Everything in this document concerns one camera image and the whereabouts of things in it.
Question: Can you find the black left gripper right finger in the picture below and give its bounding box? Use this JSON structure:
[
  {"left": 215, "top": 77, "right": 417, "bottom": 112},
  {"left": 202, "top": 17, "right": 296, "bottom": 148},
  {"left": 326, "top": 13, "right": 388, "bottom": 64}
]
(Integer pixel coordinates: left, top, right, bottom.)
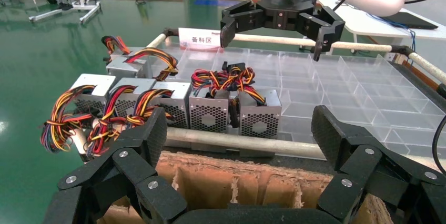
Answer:
[{"left": 311, "top": 105, "right": 446, "bottom": 224}]

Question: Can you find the silver power supply with cables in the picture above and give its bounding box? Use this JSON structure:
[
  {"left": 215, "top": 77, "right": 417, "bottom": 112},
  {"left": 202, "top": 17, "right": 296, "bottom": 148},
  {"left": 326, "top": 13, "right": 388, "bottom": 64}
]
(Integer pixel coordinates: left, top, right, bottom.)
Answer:
[
  {"left": 101, "top": 35, "right": 144, "bottom": 61},
  {"left": 222, "top": 61, "right": 282, "bottom": 139},
  {"left": 106, "top": 47, "right": 179, "bottom": 82},
  {"left": 189, "top": 69, "right": 245, "bottom": 133},
  {"left": 86, "top": 77, "right": 157, "bottom": 157},
  {"left": 40, "top": 73, "right": 116, "bottom": 154},
  {"left": 126, "top": 82, "right": 191, "bottom": 130}
]

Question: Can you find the brown cardboard divider box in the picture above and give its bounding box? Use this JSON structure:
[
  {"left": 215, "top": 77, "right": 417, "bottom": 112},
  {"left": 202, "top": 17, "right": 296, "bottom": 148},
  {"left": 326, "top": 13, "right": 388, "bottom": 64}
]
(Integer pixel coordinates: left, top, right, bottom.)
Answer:
[{"left": 96, "top": 151, "right": 394, "bottom": 224}]

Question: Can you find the white label sign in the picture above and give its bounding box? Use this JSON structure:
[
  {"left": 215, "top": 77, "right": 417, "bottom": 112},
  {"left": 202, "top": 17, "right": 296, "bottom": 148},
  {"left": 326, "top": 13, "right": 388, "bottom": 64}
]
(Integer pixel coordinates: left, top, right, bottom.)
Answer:
[{"left": 178, "top": 27, "right": 222, "bottom": 47}]

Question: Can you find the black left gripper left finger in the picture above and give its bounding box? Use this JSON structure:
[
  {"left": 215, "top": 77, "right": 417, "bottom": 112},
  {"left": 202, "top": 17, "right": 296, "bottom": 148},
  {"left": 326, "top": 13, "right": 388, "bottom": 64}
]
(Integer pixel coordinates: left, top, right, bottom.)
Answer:
[{"left": 43, "top": 107, "right": 189, "bottom": 224}]

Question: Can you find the white table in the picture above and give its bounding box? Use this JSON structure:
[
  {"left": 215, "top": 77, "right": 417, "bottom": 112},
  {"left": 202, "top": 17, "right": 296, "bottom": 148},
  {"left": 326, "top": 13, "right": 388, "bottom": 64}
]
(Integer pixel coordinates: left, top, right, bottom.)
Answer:
[{"left": 317, "top": 0, "right": 446, "bottom": 42}]

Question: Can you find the black flat pad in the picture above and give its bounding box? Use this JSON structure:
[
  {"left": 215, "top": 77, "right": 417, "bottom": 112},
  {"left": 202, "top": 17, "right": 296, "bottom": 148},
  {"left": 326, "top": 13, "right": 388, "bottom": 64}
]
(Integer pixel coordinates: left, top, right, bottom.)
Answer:
[{"left": 380, "top": 12, "right": 439, "bottom": 30}]

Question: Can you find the blue cable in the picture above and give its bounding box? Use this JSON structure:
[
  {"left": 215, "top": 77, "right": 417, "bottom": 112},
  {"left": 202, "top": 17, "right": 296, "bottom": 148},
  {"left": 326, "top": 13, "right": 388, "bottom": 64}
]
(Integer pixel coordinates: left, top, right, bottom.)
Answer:
[{"left": 367, "top": 13, "right": 417, "bottom": 54}]

